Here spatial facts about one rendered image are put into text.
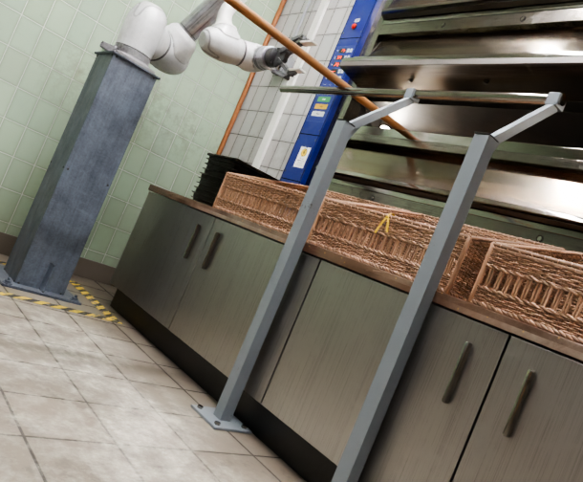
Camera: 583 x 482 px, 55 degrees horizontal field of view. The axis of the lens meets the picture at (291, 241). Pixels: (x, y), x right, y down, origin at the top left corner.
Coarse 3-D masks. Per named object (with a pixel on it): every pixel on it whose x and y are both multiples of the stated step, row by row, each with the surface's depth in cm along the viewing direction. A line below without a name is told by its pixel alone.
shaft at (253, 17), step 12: (228, 0) 173; (240, 12) 178; (252, 12) 178; (264, 24) 182; (276, 36) 186; (288, 48) 191; (300, 48) 193; (312, 60) 197; (324, 72) 202; (336, 84) 208; (348, 84) 210; (372, 108) 220; (384, 120) 227
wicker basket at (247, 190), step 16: (240, 176) 212; (224, 192) 217; (240, 192) 209; (256, 192) 202; (272, 192) 195; (288, 192) 189; (304, 192) 183; (336, 192) 239; (224, 208) 212; (240, 208) 205; (256, 208) 199; (272, 208) 237; (288, 208) 187; (400, 208) 212; (272, 224) 189; (288, 224) 184
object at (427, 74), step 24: (360, 72) 242; (384, 72) 232; (408, 72) 222; (432, 72) 213; (456, 72) 204; (480, 72) 196; (504, 72) 189; (528, 72) 183; (552, 72) 176; (576, 72) 170; (576, 96) 181
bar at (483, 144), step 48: (384, 96) 189; (432, 96) 173; (480, 96) 160; (528, 96) 149; (336, 144) 163; (480, 144) 127; (288, 240) 164; (432, 240) 128; (432, 288) 127; (240, 384) 162; (384, 384) 125; (336, 480) 126
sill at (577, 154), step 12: (360, 132) 246; (372, 132) 241; (384, 132) 236; (396, 132) 231; (408, 132) 226; (420, 132) 222; (456, 144) 207; (468, 144) 203; (504, 144) 193; (516, 144) 189; (528, 144) 186; (540, 144) 183; (552, 156) 179; (564, 156) 176; (576, 156) 173
